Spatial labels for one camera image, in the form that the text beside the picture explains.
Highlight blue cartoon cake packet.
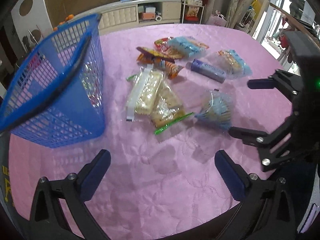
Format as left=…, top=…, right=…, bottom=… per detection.
left=211, top=49, right=252, bottom=80

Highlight blue striped cake packet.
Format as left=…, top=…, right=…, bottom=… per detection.
left=195, top=89, right=233, bottom=131

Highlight doublemint gum bottle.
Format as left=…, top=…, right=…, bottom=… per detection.
left=190, top=59, right=226, bottom=83

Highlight light blue cartoon packet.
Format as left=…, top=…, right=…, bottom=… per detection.
left=168, top=36, right=209, bottom=57

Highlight cracker pack green ends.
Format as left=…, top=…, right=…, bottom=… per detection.
left=150, top=81, right=193, bottom=135

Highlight blue plastic basket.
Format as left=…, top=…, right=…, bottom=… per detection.
left=1, top=14, right=105, bottom=148

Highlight cracker pack white strip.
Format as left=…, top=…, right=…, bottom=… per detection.
left=126, top=64, right=164, bottom=121

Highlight purple cracker packet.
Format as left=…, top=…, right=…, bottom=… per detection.
left=136, top=47, right=175, bottom=63

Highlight orange small snack packet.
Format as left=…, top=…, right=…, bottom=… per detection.
left=155, top=60, right=184, bottom=79

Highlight pink gift bag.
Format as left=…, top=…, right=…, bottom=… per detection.
left=206, top=10, right=227, bottom=27

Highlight pink quilted tablecloth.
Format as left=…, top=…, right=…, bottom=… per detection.
left=7, top=23, right=295, bottom=240

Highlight red snack packet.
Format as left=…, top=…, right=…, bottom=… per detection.
left=154, top=36, right=184, bottom=60

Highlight cream tv cabinet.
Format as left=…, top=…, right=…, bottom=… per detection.
left=74, top=0, right=182, bottom=35

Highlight oranges on plate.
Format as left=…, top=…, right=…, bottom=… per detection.
left=53, top=14, right=74, bottom=31

